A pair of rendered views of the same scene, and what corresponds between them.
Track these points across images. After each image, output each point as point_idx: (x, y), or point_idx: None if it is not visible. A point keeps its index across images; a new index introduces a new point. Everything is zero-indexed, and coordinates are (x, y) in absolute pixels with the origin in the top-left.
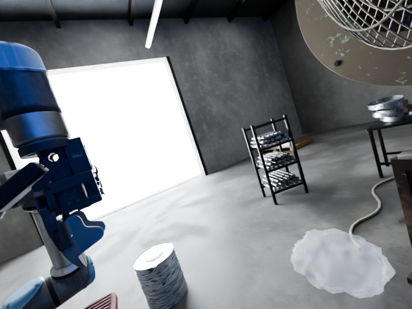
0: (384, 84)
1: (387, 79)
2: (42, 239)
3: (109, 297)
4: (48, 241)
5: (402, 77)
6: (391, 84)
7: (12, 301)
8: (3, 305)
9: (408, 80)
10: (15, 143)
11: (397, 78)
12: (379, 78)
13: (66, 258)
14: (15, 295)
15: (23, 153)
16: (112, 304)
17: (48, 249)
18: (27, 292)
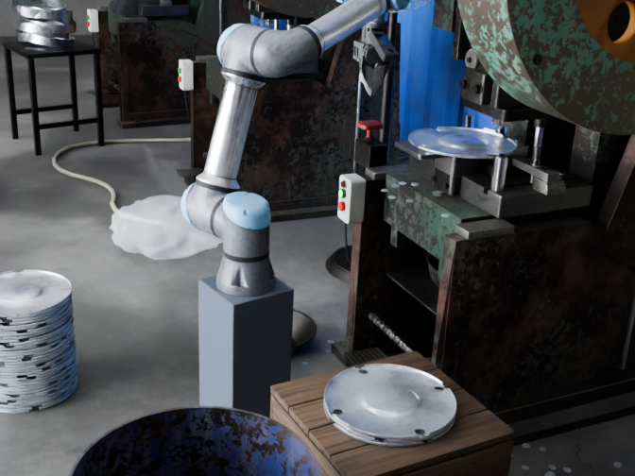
0: (269, 7)
1: (272, 3)
2: (245, 129)
3: (362, 121)
4: (247, 133)
5: (281, 6)
6: (273, 8)
7: (266, 201)
8: (263, 209)
9: (283, 8)
10: (386, 20)
11: (278, 5)
12: (267, 0)
13: (379, 85)
14: (251, 203)
15: (386, 25)
16: (368, 120)
17: (242, 146)
18: (258, 195)
